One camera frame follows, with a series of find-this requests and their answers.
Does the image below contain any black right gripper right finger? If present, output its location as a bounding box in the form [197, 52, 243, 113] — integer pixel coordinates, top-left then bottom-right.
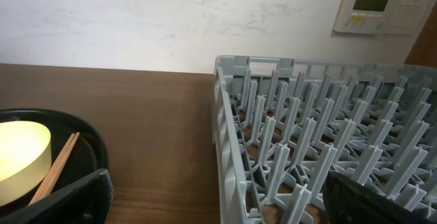
[322, 171, 432, 224]

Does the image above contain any round black tray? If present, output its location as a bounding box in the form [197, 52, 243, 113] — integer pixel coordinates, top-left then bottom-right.
[1, 109, 109, 218]

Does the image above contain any grey dishwasher rack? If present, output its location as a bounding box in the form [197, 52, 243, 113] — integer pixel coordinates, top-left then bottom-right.
[212, 55, 436, 223]

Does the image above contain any wooden chopstick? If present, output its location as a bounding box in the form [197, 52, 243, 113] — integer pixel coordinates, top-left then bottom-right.
[29, 132, 80, 205]
[41, 132, 80, 198]

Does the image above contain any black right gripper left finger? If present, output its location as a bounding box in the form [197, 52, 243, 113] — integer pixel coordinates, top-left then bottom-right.
[1, 169, 114, 224]

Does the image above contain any yellow bowl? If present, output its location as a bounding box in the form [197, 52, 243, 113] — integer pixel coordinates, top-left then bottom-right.
[1, 120, 52, 206]

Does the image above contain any wall thermostat panel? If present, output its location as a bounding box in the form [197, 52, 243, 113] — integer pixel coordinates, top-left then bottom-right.
[333, 0, 435, 35]

